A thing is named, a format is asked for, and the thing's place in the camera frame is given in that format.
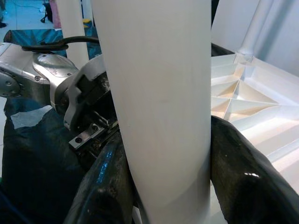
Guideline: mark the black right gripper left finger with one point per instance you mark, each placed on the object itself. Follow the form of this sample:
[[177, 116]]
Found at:
[[105, 186]]

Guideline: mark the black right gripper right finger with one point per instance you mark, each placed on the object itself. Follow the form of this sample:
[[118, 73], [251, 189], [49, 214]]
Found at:
[[247, 186]]

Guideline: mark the white plastic table leg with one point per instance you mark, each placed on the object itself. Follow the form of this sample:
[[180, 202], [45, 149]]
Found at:
[[251, 30], [161, 93], [73, 30]]

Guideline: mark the white plastic children table top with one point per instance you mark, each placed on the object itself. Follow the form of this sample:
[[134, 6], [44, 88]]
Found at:
[[257, 105]]

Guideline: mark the black plastic sheet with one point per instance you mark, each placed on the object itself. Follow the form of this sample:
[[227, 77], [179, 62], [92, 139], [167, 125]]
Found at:
[[35, 163]]

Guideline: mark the small yellow object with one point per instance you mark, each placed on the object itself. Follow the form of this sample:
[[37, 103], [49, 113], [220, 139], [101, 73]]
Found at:
[[87, 23]]

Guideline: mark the pink fabric item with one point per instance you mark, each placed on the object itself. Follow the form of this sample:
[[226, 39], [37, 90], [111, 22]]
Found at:
[[56, 14]]

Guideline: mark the large white board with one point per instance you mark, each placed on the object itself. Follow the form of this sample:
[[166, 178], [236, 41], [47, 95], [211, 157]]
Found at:
[[229, 21]]

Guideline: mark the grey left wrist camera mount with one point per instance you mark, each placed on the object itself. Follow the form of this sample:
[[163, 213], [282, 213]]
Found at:
[[74, 98]]

